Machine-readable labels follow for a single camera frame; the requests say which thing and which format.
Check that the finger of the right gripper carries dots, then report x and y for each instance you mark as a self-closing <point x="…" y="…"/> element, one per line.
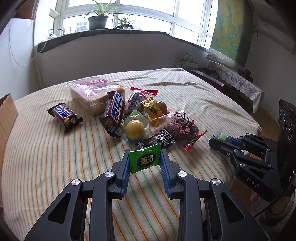
<point x="233" y="152"/>
<point x="236" y="142"/>

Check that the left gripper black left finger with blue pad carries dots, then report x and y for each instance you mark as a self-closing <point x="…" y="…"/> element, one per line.
<point x="65" y="217"/>

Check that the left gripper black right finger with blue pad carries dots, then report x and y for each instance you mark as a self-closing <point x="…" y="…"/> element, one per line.
<point x="208" y="209"/>

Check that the small green jelly cup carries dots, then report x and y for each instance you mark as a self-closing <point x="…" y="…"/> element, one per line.
<point x="221" y="135"/>

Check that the red-edged bag of dates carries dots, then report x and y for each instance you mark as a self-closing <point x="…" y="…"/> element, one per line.
<point x="184" y="130"/>

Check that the black patterned snack packet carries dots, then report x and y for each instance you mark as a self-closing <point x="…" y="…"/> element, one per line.
<point x="163" y="137"/>

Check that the brown braised egg pack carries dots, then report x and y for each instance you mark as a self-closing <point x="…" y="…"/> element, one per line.
<point x="165" y="110"/>

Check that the green snack sachet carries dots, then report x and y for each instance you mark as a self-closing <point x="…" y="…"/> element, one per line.
<point x="144" y="158"/>

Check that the yellow candy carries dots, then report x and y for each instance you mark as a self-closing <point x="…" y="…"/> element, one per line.
<point x="152" y="109"/>

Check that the yellow jelly cup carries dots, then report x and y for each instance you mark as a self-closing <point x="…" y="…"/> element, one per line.
<point x="136" y="128"/>

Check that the small Snickers bar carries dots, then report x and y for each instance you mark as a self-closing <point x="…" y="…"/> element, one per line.
<point x="66" y="116"/>

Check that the red clear bag of nuts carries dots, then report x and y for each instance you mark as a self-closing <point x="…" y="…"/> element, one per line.
<point x="136" y="96"/>

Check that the large Snickers bar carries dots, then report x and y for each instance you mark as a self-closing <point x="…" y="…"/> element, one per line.
<point x="112" y="119"/>

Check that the lace cloth covered cabinet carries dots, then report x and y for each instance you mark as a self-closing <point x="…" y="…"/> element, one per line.
<point x="250" y="90"/>

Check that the dark object on cabinet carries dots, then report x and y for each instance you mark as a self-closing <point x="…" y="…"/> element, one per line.
<point x="246" y="74"/>

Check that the dark wooden side table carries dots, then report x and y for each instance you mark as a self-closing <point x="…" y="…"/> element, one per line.
<point x="213" y="78"/>

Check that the striped bed sheet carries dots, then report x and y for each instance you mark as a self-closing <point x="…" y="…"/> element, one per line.
<point x="74" y="132"/>

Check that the green patterned bag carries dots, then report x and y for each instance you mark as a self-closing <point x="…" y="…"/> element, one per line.
<point x="186" y="61"/>

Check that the cardboard box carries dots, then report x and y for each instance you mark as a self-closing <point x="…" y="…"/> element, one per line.
<point x="8" y="115"/>

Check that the bagged sliced bread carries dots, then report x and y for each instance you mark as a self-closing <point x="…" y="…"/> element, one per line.
<point x="91" y="93"/>

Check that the small potted plant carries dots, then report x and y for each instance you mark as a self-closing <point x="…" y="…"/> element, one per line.
<point x="123" y="24"/>

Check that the dark windowsill cover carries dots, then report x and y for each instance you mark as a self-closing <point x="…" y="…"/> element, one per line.
<point x="57" y="41"/>

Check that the potted spider plant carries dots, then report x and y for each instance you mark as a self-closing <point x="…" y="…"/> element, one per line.
<point x="98" y="21"/>

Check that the wall map poster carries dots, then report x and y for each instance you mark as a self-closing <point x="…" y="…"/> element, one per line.
<point x="232" y="35"/>

